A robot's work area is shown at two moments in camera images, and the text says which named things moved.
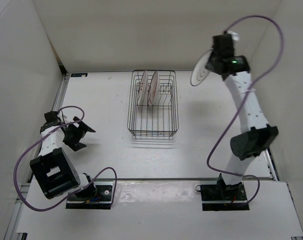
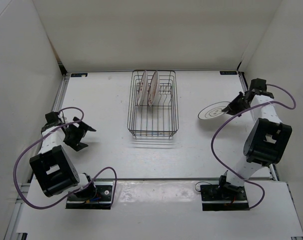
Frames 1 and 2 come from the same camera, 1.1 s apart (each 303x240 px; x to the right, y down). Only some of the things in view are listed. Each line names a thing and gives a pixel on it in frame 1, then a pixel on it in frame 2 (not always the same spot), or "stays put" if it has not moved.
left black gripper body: (73, 135) stays put
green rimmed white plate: (199, 72) -> (213, 110)
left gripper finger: (82, 125) stays put
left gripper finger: (77, 146) stays put
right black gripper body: (211, 64) -> (243, 105)
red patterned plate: (143, 88) stays put
